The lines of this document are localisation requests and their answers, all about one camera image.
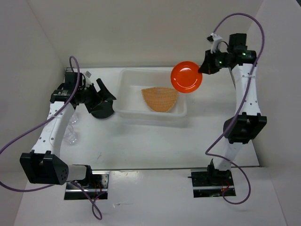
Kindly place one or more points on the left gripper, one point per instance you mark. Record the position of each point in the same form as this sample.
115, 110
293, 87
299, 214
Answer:
99, 97

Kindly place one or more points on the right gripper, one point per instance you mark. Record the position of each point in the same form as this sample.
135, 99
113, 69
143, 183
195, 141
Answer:
208, 67

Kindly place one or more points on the black round plate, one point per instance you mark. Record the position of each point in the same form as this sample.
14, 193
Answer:
103, 110

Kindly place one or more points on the orange round plate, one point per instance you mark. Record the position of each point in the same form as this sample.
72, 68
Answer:
185, 77

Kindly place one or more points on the clear plastic cup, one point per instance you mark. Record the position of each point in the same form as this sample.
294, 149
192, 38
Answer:
74, 118
70, 135

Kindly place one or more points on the woven bamboo triangular basket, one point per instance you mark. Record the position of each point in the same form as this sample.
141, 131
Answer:
160, 99

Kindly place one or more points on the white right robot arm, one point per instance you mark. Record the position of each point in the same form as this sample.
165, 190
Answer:
248, 120

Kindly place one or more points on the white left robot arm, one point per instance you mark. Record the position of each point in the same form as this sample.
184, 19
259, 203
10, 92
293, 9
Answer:
42, 165

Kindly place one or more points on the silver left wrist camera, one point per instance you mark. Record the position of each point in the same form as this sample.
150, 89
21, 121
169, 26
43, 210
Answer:
86, 82

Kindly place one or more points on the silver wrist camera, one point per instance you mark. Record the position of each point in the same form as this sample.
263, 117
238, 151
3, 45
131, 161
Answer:
214, 40
86, 82

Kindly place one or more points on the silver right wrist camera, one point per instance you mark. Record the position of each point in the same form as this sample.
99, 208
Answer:
214, 40

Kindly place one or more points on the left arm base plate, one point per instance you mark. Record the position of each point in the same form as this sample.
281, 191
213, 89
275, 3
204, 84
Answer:
97, 189

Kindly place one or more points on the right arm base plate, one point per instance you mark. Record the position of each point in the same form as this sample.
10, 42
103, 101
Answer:
204, 186

